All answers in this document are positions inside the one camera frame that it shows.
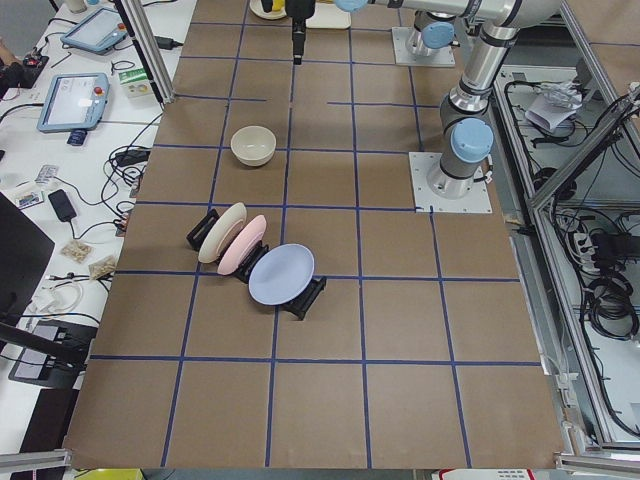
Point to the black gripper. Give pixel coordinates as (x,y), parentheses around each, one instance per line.
(299,10)

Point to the white ceramic bowl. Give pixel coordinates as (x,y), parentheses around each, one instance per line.
(253,145)

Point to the yellow lemon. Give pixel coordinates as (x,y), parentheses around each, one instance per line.
(273,6)

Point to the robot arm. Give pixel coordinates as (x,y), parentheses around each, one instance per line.
(468,139)
(424,18)

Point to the cream rectangular tray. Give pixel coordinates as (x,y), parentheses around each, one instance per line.
(328,16)

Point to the cream round plate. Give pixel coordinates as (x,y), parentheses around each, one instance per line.
(256,9)

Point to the black power adapter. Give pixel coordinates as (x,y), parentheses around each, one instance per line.
(167,43)

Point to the green white carton box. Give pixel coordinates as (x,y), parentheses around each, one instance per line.
(135,83)

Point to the far teach pendant tablet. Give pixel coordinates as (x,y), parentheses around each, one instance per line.
(97,33)

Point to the teach pendant tablet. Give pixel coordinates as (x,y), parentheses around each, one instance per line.
(74,102)
(97,33)

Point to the cream plate in rack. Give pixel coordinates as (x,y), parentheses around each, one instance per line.
(223,232)

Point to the pink plate in rack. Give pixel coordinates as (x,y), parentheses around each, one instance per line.
(242,245)

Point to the near teach pendant tablet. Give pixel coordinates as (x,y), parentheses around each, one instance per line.
(74,102)

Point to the light blue plate in rack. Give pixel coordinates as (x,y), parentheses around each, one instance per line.
(281,274)

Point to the crumpled white paper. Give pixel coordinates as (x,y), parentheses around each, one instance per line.
(555,103)

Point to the black dish rack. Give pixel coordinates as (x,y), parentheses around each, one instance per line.
(298,306)

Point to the black smartphone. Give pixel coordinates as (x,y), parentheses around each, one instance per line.
(62,205)

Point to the black monitor stand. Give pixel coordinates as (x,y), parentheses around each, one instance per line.
(55,352)

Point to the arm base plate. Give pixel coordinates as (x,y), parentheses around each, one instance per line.
(430,47)
(435,192)

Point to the aluminium frame post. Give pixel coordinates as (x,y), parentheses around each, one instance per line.
(139,29)

